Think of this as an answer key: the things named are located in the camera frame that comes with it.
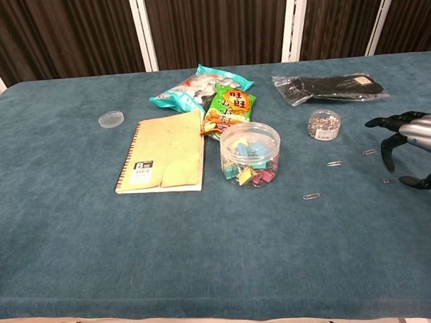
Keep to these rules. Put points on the green orange snack bag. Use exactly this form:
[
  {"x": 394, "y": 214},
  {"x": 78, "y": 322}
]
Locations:
[{"x": 231, "y": 107}]

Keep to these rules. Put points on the kraft spiral notebook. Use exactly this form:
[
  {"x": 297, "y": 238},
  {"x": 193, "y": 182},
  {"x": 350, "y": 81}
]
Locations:
[{"x": 165, "y": 153}]

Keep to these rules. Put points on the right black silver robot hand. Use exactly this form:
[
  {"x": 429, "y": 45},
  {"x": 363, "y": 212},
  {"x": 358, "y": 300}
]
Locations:
[{"x": 421, "y": 131}]

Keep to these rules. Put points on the silver paperclip front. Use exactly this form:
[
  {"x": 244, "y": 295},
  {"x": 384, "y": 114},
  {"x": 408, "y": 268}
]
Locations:
[{"x": 311, "y": 196}]

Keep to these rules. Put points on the small clear jar of paper clips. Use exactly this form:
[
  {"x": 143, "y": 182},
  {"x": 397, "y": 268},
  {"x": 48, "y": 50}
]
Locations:
[{"x": 324, "y": 126}]

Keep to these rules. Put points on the dark brown divider panel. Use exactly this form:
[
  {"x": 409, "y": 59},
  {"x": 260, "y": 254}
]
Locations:
[
  {"x": 416, "y": 13},
  {"x": 216, "y": 25},
  {"x": 341, "y": 20},
  {"x": 63, "y": 36}
]

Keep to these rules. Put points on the silver paperclip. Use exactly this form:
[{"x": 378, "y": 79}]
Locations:
[
  {"x": 311, "y": 196},
  {"x": 369, "y": 152},
  {"x": 389, "y": 180},
  {"x": 334, "y": 163}
]

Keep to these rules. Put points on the teal table cloth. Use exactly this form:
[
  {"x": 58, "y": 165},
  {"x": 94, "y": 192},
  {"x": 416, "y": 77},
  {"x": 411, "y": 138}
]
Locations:
[{"x": 97, "y": 245}]

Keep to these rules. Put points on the clear round plastic lid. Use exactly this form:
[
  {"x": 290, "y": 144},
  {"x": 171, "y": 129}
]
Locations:
[{"x": 111, "y": 119}]

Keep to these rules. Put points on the teal white snack bag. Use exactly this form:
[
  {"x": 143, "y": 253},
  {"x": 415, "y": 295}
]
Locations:
[{"x": 184, "y": 91}]

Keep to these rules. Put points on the clear jar of binder clips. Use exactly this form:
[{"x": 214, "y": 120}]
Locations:
[{"x": 251, "y": 156}]

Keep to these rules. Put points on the black socks in clear bag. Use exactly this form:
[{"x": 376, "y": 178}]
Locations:
[{"x": 341, "y": 86}]

